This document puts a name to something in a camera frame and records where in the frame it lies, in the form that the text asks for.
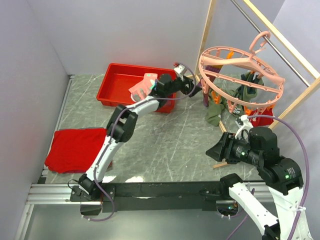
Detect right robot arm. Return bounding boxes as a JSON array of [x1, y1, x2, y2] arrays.
[[205, 126, 312, 240]]

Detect dark navy green sock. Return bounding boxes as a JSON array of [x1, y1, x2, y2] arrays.
[[236, 72, 265, 101]]

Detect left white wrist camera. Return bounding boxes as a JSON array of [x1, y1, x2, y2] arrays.
[[173, 63, 188, 77]]

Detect red folded cloth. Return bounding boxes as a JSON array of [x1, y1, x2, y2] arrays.
[[44, 128, 107, 174]]

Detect red sock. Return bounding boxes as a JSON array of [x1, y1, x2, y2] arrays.
[[249, 109, 274, 127]]

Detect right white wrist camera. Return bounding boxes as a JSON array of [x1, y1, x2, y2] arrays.
[[235, 114, 253, 139]]

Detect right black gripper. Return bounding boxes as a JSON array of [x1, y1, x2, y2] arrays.
[[204, 129, 261, 165]]

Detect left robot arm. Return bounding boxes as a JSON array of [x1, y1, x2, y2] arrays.
[[78, 73, 201, 201]]

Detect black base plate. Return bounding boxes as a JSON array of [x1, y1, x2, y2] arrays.
[[70, 181, 232, 213]]

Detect pink round sock hanger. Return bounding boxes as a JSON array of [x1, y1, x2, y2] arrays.
[[198, 31, 285, 114]]

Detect metal hanging rod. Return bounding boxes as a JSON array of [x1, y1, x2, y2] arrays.
[[230, 0, 311, 88]]

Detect wooden drying rack frame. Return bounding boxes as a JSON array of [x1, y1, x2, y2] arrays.
[[178, 0, 320, 169]]

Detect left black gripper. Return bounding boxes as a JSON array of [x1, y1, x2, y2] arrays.
[[166, 74, 203, 99]]

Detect olive green sock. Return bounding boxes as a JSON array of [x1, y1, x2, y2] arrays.
[[204, 90, 244, 127]]

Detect pink patterned sock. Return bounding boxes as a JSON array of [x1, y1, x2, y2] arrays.
[[128, 73, 158, 103]]

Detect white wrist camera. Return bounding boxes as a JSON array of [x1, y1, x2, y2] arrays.
[[173, 63, 188, 77], [235, 114, 253, 139]]

